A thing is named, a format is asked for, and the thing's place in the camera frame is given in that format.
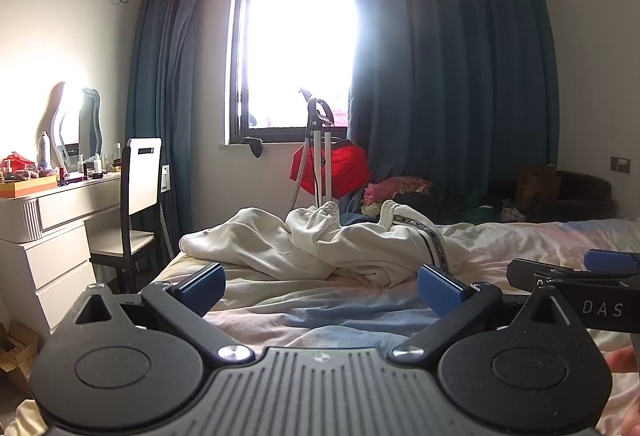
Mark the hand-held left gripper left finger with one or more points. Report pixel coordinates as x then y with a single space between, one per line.
202 288

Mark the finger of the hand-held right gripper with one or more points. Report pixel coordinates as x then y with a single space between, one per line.
610 260

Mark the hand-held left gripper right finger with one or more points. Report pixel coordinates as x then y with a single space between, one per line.
440 291

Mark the white pants with striped band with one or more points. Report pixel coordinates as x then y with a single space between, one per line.
310 246

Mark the pile of clothes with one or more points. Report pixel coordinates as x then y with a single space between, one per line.
400 191

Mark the person's right hand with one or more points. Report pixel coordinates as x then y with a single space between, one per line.
625 361

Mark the dark sofa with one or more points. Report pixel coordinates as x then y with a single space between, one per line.
585 196

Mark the brown paper bag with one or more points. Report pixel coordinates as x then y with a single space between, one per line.
537 188

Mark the bed with pastel sheet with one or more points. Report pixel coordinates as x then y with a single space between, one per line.
310 311

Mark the white and dark chair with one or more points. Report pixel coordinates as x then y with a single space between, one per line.
142 176

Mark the red cloth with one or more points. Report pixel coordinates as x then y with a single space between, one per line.
347 170

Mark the black sock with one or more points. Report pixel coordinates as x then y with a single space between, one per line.
255 145

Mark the white dressing table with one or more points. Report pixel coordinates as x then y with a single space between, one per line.
50 236

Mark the garment steamer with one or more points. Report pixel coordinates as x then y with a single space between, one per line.
320 150

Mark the cardboard box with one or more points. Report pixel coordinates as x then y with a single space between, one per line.
17 356

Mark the narrow blue curtain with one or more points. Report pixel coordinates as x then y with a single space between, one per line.
165 90

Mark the wavy vanity mirror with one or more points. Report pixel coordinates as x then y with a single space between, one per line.
82 125

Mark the orange box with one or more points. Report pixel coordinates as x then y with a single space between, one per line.
27 187

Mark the silver spray bottle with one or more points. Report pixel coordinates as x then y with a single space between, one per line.
45 150

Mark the wide blue curtain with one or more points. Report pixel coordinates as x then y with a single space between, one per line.
450 65

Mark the dark framed window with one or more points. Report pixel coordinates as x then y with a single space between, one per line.
295 40

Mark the grey wall switch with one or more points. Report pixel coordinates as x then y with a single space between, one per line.
620 164

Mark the white wall outlet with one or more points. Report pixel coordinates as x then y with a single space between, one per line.
166 177

